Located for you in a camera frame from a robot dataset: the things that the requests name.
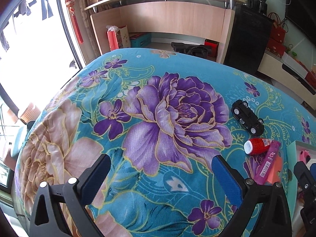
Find red gift bags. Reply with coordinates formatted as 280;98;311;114
265;12;288;58

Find orange packet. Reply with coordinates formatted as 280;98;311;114
265;152;283;185

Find small red bottle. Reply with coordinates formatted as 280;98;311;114
244;138;272;155

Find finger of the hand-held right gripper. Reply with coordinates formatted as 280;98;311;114
294;161;316;237

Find floral turquoise blanket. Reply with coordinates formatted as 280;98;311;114
13;47;316;237

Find blue box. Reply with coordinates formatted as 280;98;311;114
130;33;152;48

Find pink smart band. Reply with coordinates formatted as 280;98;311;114
299;150;313;164

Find wooden desk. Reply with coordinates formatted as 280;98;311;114
84;0;247;65

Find white television stand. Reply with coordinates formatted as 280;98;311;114
257;52;316;104

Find red knot decoration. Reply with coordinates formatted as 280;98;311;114
63;0;84;43

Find red box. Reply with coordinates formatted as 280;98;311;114
204;39;220;53

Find white flat box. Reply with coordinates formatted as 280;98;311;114
281;52;309;75

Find wicker basket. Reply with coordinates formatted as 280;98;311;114
18;102;41;124

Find stack of red boxes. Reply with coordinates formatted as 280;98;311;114
304;64;316;90

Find black cabinet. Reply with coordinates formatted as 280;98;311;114
223;5;274;76

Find teal storage box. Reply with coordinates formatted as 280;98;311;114
286;140;316;229

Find black television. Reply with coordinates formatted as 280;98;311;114
284;0;316;42

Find black plastic stand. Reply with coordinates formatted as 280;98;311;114
171;42;213;56

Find black toy car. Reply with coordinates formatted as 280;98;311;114
231;99;264;136

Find beige paper bag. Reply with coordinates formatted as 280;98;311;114
118;25;131;49

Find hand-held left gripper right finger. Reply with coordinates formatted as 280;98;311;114
211;154;292;237

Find red paper bag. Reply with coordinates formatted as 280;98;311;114
107;26;120;52

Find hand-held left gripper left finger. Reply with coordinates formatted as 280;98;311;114
29;154;112;237

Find pink tube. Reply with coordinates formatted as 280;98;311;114
254;140;281;185

